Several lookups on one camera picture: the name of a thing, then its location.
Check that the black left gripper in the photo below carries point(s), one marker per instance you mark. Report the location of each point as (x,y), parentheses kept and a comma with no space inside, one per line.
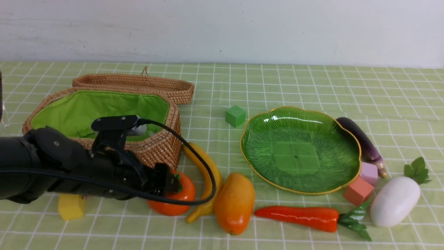
(119,168)

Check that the orange toy persimmon green calyx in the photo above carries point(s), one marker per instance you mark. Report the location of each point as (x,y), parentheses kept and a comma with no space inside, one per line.
(186,193)

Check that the orange toy mango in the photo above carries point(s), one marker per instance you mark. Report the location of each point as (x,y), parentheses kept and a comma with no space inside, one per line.
(235,204)

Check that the orange toy carrot green leaves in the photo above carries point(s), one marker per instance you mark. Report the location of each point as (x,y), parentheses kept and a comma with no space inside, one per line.
(319,218)

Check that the purple toy eggplant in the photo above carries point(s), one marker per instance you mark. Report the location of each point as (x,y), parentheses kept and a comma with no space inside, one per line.
(369,152)

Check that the white toy radish green leaves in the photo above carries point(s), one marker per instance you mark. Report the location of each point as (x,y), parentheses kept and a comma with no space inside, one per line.
(400,195)

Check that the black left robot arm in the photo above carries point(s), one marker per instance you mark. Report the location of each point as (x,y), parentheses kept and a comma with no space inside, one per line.
(44,160)

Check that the woven wicker basket lid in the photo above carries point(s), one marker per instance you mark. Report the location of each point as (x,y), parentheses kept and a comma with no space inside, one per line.
(177,91)

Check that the yellow foam cube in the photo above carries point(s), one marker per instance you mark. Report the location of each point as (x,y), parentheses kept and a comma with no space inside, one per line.
(71,206)

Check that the green foam cube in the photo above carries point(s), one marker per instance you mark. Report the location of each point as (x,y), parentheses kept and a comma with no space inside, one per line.
(235,116)

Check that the woven wicker basket green lining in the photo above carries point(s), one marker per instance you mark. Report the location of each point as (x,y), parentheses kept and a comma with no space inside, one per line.
(72,112)

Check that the green leaf-shaped ceramic plate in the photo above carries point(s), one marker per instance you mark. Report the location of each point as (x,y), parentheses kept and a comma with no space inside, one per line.
(301,151)

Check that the green checkered tablecloth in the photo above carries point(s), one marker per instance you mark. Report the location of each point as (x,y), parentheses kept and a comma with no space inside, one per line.
(401,110)

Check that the pink foam cube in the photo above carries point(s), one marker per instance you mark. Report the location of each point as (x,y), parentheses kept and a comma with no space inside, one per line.
(358,191)

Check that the lilac foam cube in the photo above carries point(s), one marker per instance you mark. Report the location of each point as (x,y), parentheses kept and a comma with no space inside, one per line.
(369,173)

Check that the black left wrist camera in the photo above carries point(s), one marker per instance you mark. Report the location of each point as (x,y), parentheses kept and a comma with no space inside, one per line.
(112,131)

